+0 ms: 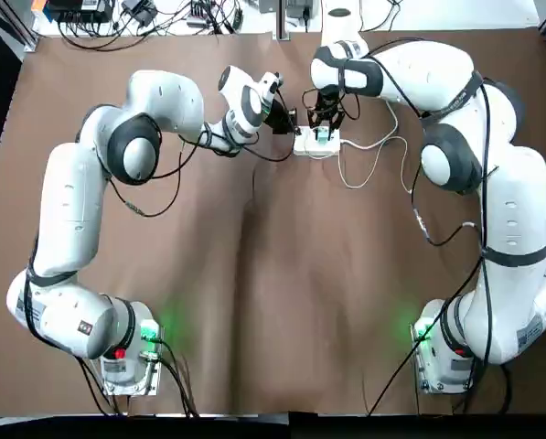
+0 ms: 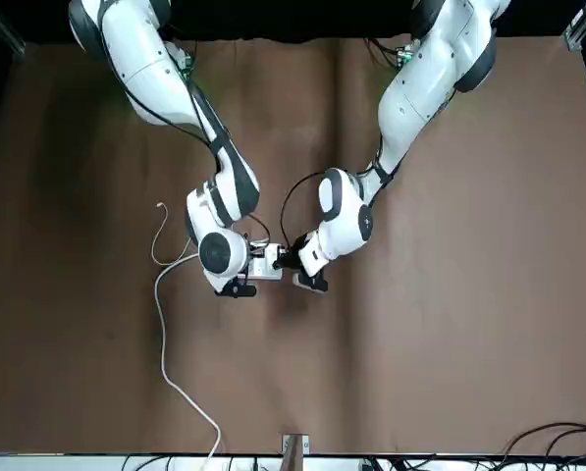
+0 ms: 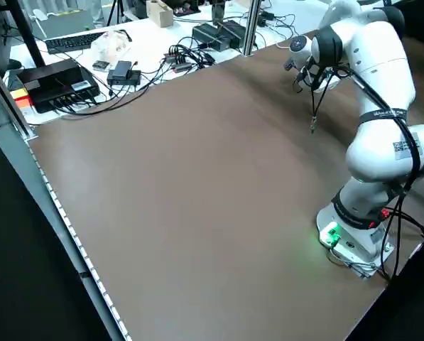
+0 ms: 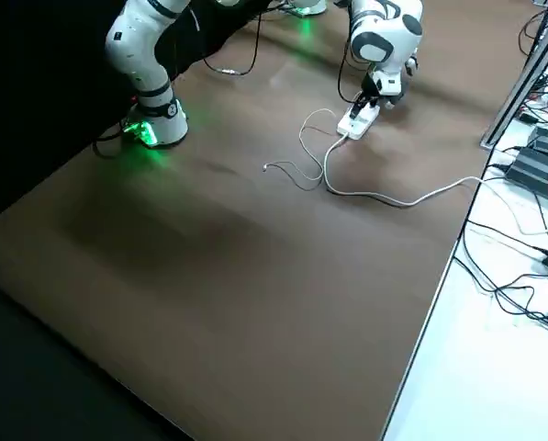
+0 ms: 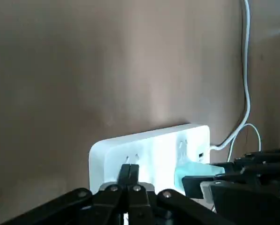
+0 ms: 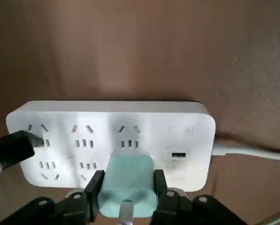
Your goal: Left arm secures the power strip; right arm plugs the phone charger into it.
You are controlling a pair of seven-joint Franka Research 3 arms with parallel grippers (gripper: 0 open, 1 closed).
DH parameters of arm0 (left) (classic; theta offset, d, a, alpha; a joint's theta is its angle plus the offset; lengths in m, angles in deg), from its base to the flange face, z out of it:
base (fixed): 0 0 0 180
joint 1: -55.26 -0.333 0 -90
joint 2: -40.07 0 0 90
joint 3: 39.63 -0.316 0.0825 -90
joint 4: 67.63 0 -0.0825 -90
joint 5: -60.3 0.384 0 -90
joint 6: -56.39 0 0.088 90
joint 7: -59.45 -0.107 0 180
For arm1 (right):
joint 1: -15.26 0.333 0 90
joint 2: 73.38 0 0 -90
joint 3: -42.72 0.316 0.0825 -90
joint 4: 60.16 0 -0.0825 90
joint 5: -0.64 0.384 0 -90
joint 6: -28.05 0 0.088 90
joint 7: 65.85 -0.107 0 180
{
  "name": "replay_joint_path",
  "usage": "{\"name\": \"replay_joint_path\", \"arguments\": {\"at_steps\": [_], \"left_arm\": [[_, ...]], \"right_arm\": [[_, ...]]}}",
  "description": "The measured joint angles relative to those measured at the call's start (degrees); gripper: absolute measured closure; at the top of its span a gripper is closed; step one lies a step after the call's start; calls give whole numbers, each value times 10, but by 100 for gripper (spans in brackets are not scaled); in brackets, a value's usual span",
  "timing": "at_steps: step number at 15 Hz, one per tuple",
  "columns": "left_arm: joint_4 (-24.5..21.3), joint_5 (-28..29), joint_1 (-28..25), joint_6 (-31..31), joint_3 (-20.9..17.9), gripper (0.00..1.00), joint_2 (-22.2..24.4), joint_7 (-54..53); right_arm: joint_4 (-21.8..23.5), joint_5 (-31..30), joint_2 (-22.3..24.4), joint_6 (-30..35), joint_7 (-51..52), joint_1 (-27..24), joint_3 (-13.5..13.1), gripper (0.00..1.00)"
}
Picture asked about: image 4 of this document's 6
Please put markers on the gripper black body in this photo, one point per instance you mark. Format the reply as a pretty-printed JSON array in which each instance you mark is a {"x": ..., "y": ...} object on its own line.
[{"x": 370, "y": 87}]

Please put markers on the black backdrop curtain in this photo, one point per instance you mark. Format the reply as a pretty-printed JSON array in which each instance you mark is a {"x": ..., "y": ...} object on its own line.
[{"x": 25, "y": 92}]

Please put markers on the white power strip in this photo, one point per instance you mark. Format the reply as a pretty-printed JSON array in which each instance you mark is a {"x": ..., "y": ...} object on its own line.
[{"x": 358, "y": 128}]

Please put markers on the large dark grey power supply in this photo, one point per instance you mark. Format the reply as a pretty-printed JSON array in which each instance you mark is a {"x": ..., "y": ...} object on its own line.
[{"x": 535, "y": 170}]

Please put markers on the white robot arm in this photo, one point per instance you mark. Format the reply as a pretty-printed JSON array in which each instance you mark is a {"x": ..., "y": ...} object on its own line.
[
  {"x": 136, "y": 46},
  {"x": 393, "y": 32}
]

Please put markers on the aluminium camera post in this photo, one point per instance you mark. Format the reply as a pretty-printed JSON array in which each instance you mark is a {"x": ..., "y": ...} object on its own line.
[{"x": 517, "y": 92}]

